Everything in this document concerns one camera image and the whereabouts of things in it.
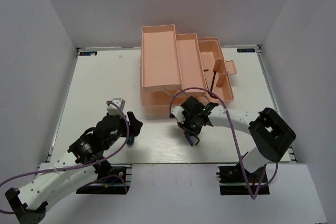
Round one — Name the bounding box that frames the green stubby screwdriver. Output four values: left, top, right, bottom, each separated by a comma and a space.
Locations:
127, 136, 135, 147

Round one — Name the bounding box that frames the long brown hex key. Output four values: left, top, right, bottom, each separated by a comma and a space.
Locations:
203, 69, 217, 91

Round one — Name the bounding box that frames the pink plastic toolbox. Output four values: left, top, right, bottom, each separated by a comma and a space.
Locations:
140, 24, 237, 114

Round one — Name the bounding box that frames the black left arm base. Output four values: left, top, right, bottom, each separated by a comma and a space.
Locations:
76, 165, 132, 195

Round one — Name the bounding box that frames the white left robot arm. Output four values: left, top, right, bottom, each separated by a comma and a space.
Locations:
5, 98, 143, 223

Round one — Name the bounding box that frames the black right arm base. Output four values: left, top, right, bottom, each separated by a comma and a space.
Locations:
216, 165, 264, 196

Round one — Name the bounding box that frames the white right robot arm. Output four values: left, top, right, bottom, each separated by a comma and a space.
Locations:
170, 97, 296, 182

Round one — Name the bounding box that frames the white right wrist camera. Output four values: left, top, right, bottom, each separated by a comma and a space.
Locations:
170, 106, 185, 127

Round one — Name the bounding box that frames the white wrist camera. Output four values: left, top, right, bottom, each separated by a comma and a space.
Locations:
106, 98, 125, 116
170, 106, 185, 127

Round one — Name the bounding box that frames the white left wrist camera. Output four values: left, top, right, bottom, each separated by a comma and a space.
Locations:
106, 98, 125, 116

